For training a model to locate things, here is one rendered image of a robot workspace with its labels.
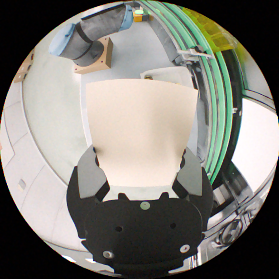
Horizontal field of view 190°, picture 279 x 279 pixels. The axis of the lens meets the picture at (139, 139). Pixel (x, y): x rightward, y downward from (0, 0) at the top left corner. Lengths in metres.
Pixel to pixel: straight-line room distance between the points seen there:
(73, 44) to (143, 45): 0.36
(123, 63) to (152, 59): 0.15
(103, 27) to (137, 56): 0.29
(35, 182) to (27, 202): 0.76
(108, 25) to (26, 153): 3.27
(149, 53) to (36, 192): 3.52
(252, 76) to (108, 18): 0.53
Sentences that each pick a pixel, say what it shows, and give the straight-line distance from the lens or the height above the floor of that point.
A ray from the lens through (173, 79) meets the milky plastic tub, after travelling 0.49.
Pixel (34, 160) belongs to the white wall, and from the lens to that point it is 3.33.
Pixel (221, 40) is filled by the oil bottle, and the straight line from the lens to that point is 0.43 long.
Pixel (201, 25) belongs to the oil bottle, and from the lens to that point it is 0.50.
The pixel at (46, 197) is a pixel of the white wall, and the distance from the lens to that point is 3.42.
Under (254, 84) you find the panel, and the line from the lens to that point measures 0.52.
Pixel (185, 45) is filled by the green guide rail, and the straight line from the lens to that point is 0.41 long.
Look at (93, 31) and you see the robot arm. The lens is 0.31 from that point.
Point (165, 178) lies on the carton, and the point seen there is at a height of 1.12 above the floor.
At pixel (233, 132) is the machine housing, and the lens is 0.68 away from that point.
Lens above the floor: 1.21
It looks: 61 degrees down
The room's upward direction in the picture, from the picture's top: 177 degrees clockwise
